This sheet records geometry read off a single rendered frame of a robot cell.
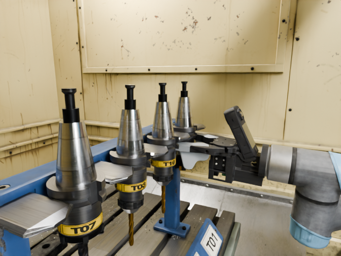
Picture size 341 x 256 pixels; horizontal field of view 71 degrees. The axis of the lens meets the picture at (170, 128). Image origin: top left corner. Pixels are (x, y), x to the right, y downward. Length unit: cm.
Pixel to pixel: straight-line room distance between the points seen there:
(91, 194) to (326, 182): 40
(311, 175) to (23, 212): 45
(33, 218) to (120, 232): 52
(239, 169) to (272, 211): 53
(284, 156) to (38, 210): 42
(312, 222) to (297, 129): 50
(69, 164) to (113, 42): 100
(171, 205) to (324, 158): 40
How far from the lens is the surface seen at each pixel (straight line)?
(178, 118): 55
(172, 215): 72
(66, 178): 28
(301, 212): 56
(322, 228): 57
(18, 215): 27
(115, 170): 34
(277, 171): 51
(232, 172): 53
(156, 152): 40
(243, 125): 53
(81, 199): 28
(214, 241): 68
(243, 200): 107
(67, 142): 27
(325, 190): 53
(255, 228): 100
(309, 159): 52
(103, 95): 129
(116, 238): 75
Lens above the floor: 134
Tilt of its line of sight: 12 degrees down
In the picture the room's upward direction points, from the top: straight up
